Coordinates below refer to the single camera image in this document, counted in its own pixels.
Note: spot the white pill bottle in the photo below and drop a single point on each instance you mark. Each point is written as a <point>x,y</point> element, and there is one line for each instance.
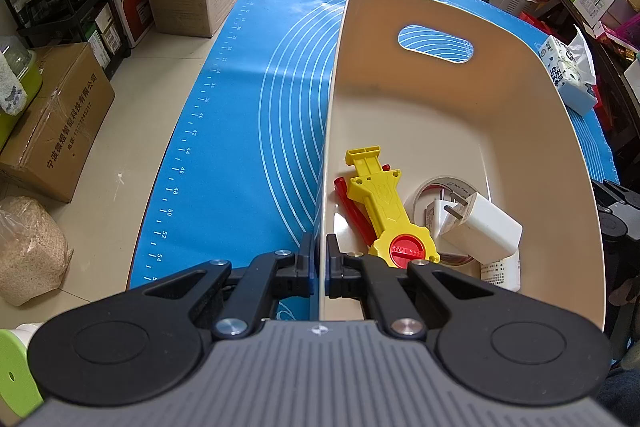
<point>505,273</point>

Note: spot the floor cardboard box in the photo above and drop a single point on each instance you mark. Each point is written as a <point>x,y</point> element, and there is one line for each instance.
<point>49,145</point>

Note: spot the masking tape roll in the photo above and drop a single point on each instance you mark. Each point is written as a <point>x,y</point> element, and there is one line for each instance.
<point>448,188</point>

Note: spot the white usb charger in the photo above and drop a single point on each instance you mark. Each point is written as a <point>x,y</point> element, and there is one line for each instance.
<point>436,216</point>

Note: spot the blue silicone baking mat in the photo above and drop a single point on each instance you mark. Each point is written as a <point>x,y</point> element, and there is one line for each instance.
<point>243,171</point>

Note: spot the beige plastic storage bin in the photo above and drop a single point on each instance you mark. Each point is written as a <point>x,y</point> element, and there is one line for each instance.
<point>445,93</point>

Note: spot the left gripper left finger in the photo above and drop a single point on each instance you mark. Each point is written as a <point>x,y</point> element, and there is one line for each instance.
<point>251,295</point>

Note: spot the green white stool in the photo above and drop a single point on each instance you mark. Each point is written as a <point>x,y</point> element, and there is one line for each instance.
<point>18,389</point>

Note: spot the yellow toy launcher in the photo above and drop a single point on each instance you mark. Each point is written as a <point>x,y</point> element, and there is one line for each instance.
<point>398,241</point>

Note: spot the red plastic pliers tool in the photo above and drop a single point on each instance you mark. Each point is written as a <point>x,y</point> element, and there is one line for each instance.
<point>352,211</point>

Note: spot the bag of grain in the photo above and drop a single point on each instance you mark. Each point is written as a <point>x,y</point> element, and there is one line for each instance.
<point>34,251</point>

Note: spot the tissue box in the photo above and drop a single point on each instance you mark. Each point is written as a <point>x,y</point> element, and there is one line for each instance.
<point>571,69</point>

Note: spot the green plastic container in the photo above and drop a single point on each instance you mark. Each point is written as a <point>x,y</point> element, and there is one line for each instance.
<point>21,81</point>

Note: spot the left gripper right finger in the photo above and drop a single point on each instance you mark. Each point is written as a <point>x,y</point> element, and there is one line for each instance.
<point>377,287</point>

